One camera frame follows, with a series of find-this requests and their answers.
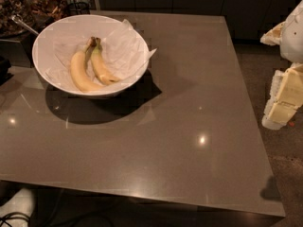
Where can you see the dark wire basket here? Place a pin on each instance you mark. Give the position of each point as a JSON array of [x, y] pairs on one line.
[[78, 8]]

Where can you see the white paper liner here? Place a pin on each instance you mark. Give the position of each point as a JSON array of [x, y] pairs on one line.
[[123, 51]]

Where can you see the yellow banana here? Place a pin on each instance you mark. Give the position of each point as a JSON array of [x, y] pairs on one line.
[[78, 70], [99, 67]]

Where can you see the metal spoon handle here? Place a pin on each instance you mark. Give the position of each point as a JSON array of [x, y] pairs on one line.
[[17, 20]]

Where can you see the glass bowl of snacks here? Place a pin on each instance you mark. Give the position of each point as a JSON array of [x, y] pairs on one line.
[[26, 11]]

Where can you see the white ceramic bowl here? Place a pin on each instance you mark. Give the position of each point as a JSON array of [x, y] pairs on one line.
[[44, 54]]

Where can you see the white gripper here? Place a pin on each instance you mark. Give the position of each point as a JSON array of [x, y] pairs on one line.
[[294, 37]]

